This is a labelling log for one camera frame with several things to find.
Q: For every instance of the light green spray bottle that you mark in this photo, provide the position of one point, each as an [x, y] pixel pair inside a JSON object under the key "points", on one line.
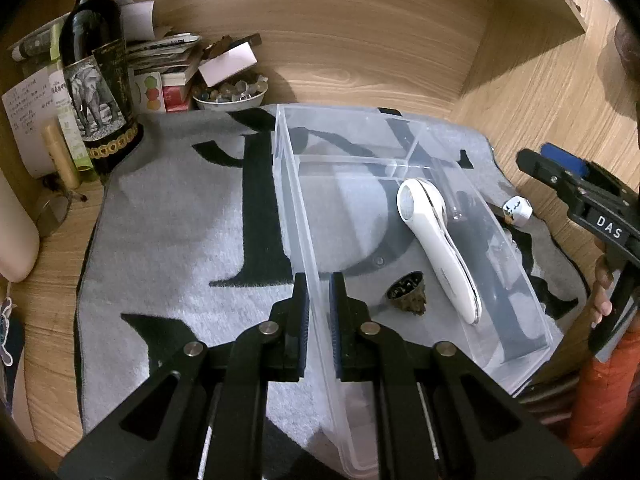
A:
{"points": [[70, 130]]}

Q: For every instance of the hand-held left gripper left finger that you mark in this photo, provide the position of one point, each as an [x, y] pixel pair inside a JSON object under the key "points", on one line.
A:
{"points": [[301, 325]]}

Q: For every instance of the blue cartoon sticker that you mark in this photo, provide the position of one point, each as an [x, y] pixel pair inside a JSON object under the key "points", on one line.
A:
{"points": [[7, 330]]}

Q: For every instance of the black flat stick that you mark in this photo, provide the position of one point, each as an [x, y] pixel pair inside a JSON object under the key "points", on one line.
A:
{"points": [[247, 40]]}

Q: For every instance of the white paper card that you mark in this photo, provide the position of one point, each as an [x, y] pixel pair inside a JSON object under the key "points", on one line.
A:
{"points": [[22, 400]]}

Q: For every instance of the small round mirror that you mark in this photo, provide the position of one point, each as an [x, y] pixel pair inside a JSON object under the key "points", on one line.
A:
{"points": [[50, 215]]}

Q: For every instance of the grey rug with black letters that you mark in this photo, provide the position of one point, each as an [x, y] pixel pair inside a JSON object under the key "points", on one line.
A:
{"points": [[175, 240]]}

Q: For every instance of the person's right forearm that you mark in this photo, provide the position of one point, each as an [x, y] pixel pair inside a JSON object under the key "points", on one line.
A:
{"points": [[605, 400]]}

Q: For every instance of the person's right hand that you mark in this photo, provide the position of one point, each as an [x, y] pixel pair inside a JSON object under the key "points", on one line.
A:
{"points": [[602, 290]]}

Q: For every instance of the white bowl of marbles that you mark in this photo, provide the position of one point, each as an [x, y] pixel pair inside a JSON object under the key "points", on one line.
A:
{"points": [[230, 102]]}

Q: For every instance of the stack of books and papers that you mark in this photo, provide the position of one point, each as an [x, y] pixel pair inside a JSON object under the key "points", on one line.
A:
{"points": [[165, 55]]}

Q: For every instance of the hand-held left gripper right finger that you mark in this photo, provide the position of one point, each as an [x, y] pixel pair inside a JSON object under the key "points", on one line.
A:
{"points": [[336, 325]]}

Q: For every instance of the fruit print card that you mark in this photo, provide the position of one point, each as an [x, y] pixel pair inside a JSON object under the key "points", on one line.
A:
{"points": [[147, 92]]}

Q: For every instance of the white handheld massager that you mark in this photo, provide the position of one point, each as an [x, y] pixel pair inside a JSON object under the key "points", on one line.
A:
{"points": [[440, 255]]}

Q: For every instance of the white blank card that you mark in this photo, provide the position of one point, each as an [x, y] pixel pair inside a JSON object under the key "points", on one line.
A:
{"points": [[225, 62]]}

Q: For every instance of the yellow tube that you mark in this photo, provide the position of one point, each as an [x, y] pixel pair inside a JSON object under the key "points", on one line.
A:
{"points": [[57, 152]]}

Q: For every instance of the small red box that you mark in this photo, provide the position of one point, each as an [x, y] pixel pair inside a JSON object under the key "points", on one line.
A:
{"points": [[175, 97]]}

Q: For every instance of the white plug adapter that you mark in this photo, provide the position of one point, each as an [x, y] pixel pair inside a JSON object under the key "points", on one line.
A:
{"points": [[517, 210]]}

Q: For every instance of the dark wine bottle elephant label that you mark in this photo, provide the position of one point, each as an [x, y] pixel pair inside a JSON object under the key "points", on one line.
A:
{"points": [[97, 25]]}

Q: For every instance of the white handwritten note paper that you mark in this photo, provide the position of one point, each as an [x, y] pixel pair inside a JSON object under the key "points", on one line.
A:
{"points": [[25, 110]]}

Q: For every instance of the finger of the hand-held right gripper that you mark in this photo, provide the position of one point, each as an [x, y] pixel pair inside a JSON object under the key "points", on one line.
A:
{"points": [[542, 170], [562, 159]]}

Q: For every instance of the white folded paper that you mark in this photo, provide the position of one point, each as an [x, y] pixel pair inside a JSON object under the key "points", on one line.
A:
{"points": [[135, 20]]}

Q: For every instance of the small brass perforated cup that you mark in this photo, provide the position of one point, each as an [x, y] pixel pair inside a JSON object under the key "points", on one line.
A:
{"points": [[407, 300]]}

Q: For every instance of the clear plastic storage box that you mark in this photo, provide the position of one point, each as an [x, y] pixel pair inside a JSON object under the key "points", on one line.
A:
{"points": [[350, 200]]}

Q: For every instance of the rolled magazine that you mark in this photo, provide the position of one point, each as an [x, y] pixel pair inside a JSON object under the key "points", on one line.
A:
{"points": [[35, 42]]}

